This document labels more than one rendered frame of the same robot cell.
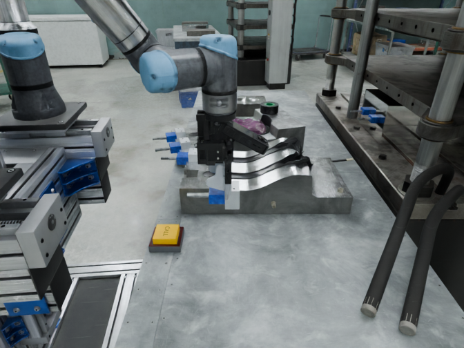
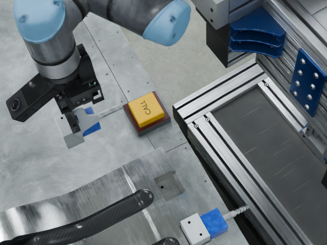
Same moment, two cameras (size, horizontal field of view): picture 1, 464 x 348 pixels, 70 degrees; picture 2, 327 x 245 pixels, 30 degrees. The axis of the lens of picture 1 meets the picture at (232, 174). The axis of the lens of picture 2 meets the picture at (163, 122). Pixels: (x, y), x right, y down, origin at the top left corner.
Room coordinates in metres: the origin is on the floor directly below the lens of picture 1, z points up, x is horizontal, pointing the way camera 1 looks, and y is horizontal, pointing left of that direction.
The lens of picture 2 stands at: (1.31, -0.03, 1.98)
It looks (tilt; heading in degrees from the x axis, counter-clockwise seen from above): 61 degrees down; 160
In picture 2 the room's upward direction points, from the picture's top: 8 degrees counter-clockwise
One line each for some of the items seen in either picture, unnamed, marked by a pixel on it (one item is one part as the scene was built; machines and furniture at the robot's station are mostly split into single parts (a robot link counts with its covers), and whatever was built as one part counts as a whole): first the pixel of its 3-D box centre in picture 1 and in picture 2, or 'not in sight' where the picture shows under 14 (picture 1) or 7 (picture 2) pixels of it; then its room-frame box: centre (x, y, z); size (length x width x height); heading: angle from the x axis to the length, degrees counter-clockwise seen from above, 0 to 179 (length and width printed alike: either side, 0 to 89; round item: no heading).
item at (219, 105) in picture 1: (219, 102); (55, 53); (0.70, 0.03, 1.17); 0.08 x 0.08 x 0.05
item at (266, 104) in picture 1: (269, 108); not in sight; (1.41, -0.16, 0.93); 0.08 x 0.08 x 0.04
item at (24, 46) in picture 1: (24, 57); not in sight; (1.03, 0.62, 1.20); 0.13 x 0.12 x 0.14; 31
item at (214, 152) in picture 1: (217, 136); (69, 79); (0.70, 0.03, 1.09); 0.09 x 0.08 x 0.12; 90
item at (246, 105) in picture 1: (246, 105); not in sight; (1.74, -0.08, 0.84); 0.20 x 0.15 x 0.07; 90
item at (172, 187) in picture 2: (190, 179); (171, 188); (0.88, 0.13, 0.87); 0.05 x 0.05 x 0.04; 0
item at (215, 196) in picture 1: (213, 195); (91, 119); (0.70, 0.05, 0.93); 0.13 x 0.05 x 0.05; 90
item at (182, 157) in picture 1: (180, 158); (217, 221); (0.99, 0.17, 0.89); 0.13 x 0.05 x 0.05; 90
